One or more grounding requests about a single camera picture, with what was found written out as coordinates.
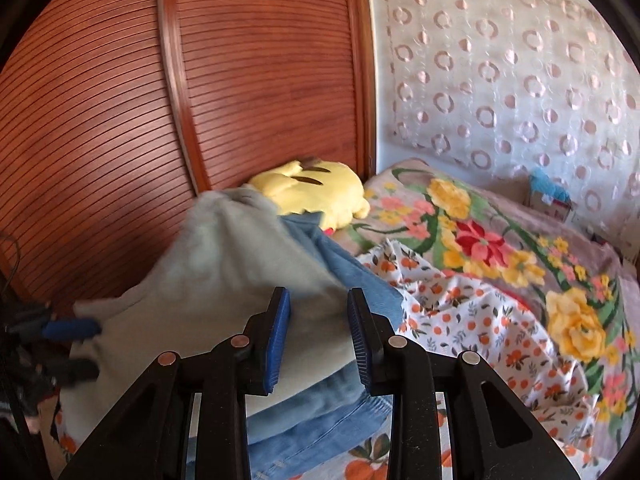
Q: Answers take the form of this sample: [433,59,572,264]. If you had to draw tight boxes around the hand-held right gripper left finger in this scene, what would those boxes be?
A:
[59,287,292,480]

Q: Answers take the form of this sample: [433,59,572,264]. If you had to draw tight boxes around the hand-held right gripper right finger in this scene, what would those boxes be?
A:
[346,287,584,480]

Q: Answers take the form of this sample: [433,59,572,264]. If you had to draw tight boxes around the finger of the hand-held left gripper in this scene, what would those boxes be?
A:
[42,317,104,342]
[49,357,102,389]

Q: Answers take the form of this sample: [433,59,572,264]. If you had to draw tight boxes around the grey-green pants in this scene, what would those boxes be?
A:
[59,189,362,423]

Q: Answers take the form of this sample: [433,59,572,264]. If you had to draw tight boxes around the faded green-blue jeans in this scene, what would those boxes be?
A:
[245,211,407,445]

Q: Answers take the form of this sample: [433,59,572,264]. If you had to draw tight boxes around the orange fruit print bedsheet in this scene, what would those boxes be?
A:
[50,239,602,480]

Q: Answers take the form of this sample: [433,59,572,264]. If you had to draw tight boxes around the blue denim jeans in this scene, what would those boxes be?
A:
[246,394,394,480]

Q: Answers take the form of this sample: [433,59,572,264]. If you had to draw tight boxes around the yellow plush toy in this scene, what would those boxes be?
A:
[248,156,372,232]

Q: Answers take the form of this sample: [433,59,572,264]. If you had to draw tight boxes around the floral blanket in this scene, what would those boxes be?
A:
[327,157,640,467]

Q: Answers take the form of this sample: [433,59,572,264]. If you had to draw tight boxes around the wooden slatted headboard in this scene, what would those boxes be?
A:
[0,0,377,323]

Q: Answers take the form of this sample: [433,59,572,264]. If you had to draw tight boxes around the small cardboard box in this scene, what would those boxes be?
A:
[522,187,577,222]

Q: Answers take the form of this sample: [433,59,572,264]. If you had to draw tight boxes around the blue plastic bag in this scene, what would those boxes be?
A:
[529,167,569,202]

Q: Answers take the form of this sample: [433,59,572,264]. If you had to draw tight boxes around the sheer circle pattern curtain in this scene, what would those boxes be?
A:
[366,0,640,222]

